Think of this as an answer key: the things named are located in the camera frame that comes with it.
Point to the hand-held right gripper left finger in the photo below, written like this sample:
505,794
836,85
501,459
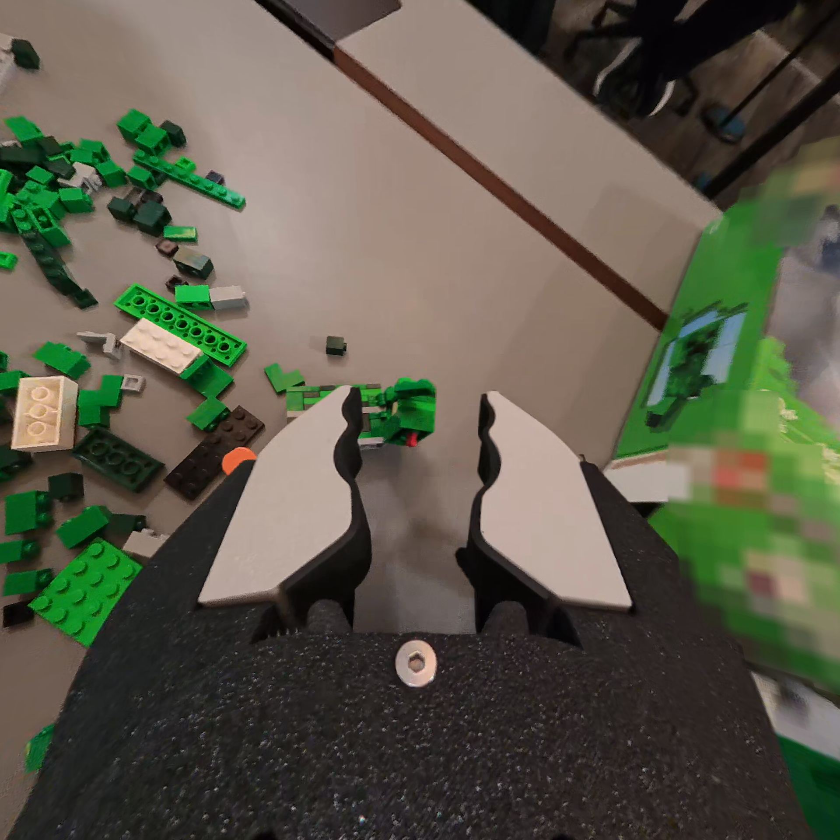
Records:
289,518

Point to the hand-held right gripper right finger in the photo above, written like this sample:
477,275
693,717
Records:
544,525

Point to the long green brick build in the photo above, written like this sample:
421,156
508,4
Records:
407,400

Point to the adjoining grey desk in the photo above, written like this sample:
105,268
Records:
525,118

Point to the orange brick separator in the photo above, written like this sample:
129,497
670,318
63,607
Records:
237,459

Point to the black studded plate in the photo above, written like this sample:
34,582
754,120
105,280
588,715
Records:
210,456

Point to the small dark green brick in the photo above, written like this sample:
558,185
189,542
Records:
335,344

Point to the dark green studded plate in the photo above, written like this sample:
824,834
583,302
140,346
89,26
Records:
118,459

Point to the long bright green holed plate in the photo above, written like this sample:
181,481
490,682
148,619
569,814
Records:
216,341

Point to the white studded brick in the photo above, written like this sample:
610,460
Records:
161,344

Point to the bright green square plate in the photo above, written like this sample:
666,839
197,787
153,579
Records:
85,590

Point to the green brick with grey brick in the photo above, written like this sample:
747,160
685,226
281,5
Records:
210,296

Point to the cream holed brick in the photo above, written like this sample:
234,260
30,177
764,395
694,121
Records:
43,413

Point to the green toy set box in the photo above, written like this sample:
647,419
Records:
715,275

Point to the long dark green brick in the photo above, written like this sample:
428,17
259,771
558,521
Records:
56,262

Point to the long green studded plate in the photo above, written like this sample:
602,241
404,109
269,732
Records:
190,178

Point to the pile of loose green bricks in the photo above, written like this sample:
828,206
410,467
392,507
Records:
151,138

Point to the black flat pad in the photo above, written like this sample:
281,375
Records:
348,13

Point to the light grey bracket brick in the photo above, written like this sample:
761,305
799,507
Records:
102,341

